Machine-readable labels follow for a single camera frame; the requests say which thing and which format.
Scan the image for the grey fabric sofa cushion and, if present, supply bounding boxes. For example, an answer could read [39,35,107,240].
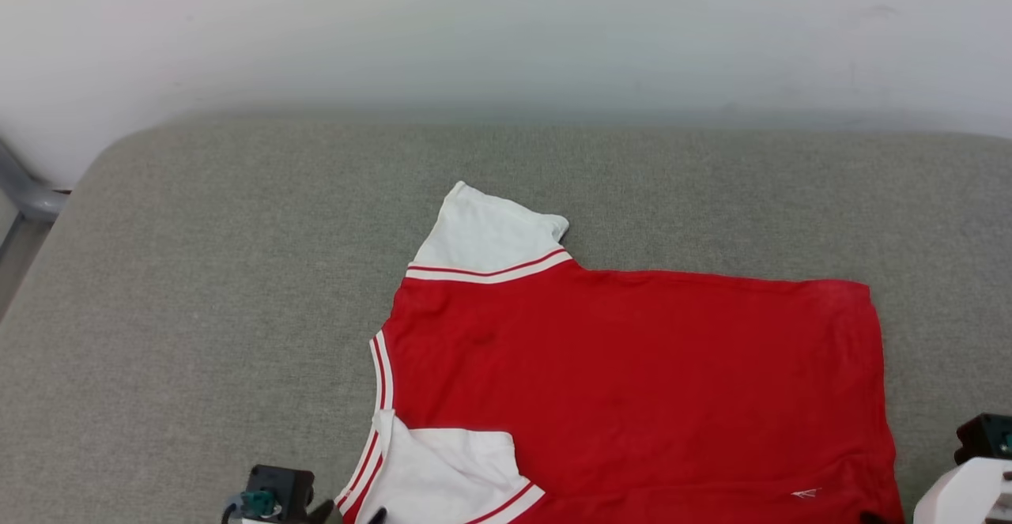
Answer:
[0,117,1012,524]

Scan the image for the grey metal pipe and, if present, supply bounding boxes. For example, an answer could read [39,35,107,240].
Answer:
[0,141,70,222]

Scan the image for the red and white t-shirt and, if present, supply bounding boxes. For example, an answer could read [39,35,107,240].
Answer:
[334,181,904,524]

